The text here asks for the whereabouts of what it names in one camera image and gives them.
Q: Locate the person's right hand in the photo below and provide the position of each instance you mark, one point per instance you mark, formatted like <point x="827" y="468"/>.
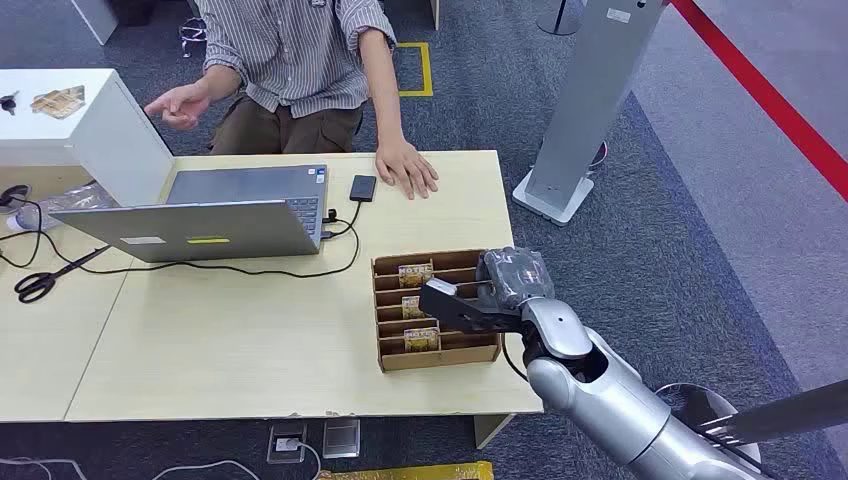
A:
<point x="179" y="106"/>

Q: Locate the person's left hand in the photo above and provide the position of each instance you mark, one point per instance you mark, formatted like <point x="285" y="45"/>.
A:
<point x="405" y="169"/>

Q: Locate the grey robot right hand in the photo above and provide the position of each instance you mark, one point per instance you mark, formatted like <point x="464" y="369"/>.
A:
<point x="515" y="275"/>

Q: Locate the person's left forearm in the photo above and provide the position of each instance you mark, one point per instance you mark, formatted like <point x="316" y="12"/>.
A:
<point x="387" y="93"/>

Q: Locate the person's right forearm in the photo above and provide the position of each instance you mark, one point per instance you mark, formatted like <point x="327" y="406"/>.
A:
<point x="222" y="83"/>

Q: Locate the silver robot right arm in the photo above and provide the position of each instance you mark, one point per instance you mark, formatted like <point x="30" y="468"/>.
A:
<point x="616" y="397"/>

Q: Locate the gold hotel card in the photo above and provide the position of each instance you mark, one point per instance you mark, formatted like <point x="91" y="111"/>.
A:
<point x="412" y="308"/>
<point x="421" y="339"/>
<point x="415" y="275"/>

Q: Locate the cardboard card holder with slots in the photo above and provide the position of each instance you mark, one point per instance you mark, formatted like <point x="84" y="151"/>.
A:
<point x="437" y="358"/>

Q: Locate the person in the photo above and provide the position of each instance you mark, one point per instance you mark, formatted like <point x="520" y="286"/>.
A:
<point x="298" y="60"/>

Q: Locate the black smartphone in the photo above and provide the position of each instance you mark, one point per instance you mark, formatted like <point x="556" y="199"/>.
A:
<point x="362" y="188"/>

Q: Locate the chrome chair leg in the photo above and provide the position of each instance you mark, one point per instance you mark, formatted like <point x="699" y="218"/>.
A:
<point x="192" y="33"/>

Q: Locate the stack of gold cards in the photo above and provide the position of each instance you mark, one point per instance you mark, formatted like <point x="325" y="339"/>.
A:
<point x="58" y="102"/>

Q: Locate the grey laptop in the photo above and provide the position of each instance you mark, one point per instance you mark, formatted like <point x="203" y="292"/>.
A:
<point x="199" y="228"/>

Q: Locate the clear plastic bag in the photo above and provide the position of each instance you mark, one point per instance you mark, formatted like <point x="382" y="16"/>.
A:
<point x="73" y="199"/>

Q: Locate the wooden desk leg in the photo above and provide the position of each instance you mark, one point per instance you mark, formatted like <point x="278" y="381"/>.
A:
<point x="490" y="430"/>

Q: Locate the black key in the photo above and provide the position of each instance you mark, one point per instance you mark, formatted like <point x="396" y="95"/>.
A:
<point x="8" y="102"/>

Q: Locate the black round device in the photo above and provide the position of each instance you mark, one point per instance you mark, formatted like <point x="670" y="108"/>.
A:
<point x="13" y="197"/>

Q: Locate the grey pillar stand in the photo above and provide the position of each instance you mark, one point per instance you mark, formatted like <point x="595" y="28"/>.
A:
<point x="596" y="99"/>

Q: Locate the dark round stanchion base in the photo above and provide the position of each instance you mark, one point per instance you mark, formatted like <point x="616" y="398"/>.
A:
<point x="560" y="23"/>

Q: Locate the chrome stanchion base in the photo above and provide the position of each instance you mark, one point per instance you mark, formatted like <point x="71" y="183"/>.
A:
<point x="689" y="404"/>

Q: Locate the yellow floor strip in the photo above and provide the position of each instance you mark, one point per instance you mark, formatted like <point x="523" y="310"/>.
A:
<point x="411" y="472"/>

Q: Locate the black scissors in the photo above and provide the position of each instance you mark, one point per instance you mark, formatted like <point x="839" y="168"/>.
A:
<point x="40" y="283"/>

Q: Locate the silver floor box lid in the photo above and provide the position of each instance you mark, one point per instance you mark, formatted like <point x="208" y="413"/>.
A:
<point x="341" y="438"/>

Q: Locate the floor power socket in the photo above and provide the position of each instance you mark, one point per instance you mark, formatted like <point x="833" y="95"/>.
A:
<point x="287" y="442"/>

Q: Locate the chrome stanchion pole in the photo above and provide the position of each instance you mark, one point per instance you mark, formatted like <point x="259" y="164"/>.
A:
<point x="782" y="411"/>

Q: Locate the red barrier belt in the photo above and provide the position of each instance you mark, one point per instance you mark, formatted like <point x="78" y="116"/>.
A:
<point x="762" y="93"/>

